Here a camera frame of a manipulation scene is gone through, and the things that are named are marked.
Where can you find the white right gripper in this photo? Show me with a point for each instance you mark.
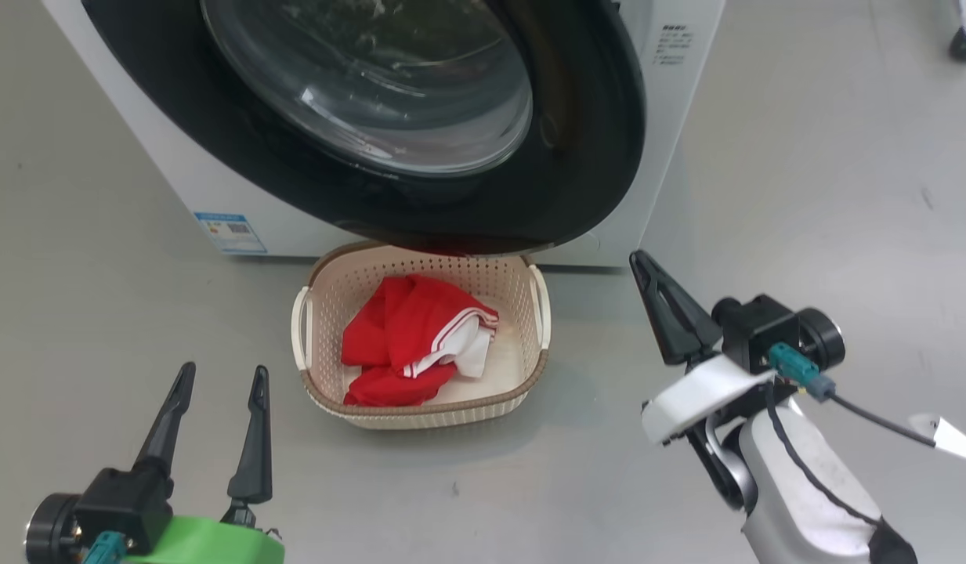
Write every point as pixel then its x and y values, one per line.
pixel 702 395

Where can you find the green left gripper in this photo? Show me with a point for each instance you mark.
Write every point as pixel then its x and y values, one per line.
pixel 216 544

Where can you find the washing machine door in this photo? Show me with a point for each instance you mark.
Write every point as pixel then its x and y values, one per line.
pixel 592 157

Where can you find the red and white garment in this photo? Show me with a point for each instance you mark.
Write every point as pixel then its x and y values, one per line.
pixel 412 321

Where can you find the white front-load washing machine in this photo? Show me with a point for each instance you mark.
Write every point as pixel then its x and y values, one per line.
pixel 686 157

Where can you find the cream perforated laundry basket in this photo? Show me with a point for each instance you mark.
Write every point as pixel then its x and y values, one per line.
pixel 334 313

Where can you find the blue energy label sticker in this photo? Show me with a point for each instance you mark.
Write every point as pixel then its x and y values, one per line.
pixel 230 233

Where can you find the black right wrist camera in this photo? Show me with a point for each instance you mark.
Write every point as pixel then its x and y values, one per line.
pixel 765 329

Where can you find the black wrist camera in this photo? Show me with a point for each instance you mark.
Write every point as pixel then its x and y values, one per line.
pixel 114 501
pixel 765 329

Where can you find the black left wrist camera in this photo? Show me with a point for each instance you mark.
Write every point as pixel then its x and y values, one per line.
pixel 114 501

